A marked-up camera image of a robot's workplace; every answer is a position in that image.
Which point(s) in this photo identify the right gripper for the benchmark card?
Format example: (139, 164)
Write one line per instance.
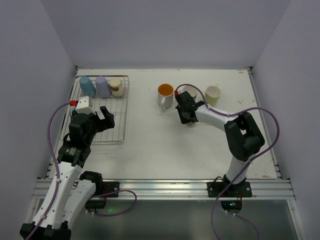
(186, 107)

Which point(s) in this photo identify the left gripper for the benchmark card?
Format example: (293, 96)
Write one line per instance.
(100, 121)

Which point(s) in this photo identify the grey blue ceramic mug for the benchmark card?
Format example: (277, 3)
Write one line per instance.
(191, 90)

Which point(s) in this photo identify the white pearly round cup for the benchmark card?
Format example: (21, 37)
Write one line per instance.
(165, 96)

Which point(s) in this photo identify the light green ceramic mug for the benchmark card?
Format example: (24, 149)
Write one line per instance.
(212, 95)

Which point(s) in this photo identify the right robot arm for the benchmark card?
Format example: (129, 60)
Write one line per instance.
(243, 135)

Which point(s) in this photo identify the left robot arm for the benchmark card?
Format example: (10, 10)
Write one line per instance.
(70, 188)

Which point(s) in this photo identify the lavender plastic cup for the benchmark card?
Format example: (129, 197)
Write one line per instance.
(102, 87)

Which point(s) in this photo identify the beige cup with brown band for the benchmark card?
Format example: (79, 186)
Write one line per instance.
(117, 87)

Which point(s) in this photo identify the light blue plastic cup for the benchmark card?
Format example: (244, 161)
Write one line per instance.
(87, 87)

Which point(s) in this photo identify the dark blue mug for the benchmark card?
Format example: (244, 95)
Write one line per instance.
(72, 112)

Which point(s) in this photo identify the wire dish rack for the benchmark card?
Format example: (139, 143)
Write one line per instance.
(118, 106)

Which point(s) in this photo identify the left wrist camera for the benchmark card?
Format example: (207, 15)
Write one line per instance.
(85, 105)

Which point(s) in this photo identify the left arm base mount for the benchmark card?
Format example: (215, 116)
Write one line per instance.
(99, 203)

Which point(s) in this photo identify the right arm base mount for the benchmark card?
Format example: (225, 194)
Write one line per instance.
(236, 191)

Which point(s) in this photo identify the aluminium mounting rail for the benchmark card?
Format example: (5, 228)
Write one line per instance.
(261, 189)

